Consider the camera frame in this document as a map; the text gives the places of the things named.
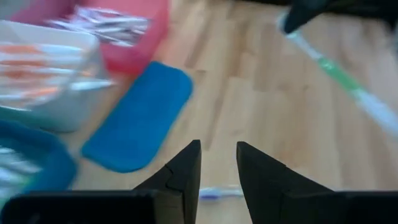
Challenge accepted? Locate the white plastic bin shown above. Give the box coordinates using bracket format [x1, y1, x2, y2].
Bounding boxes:
[0, 20, 115, 133]

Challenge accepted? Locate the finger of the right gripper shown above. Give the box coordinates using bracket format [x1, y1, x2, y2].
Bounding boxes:
[282, 0, 331, 35]

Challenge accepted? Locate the teal plastic bin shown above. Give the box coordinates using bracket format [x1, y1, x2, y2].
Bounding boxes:
[0, 105, 78, 203]

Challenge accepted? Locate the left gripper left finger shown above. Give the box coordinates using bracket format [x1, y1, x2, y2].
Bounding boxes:
[0, 139, 202, 224]

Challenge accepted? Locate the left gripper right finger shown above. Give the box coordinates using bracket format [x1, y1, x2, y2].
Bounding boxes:
[236, 141, 398, 224]

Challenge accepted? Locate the pink plastic bin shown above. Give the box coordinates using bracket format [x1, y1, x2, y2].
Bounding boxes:
[9, 0, 171, 76]

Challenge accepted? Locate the teal plastic lid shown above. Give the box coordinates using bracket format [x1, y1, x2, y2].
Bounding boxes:
[80, 60, 194, 174]

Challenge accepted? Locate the orange toothbrush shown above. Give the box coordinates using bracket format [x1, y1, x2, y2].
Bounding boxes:
[0, 70, 93, 81]
[0, 44, 85, 55]
[0, 81, 115, 101]
[0, 58, 83, 68]

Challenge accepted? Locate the green toothbrush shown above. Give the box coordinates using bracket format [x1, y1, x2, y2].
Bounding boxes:
[275, 11, 398, 138]

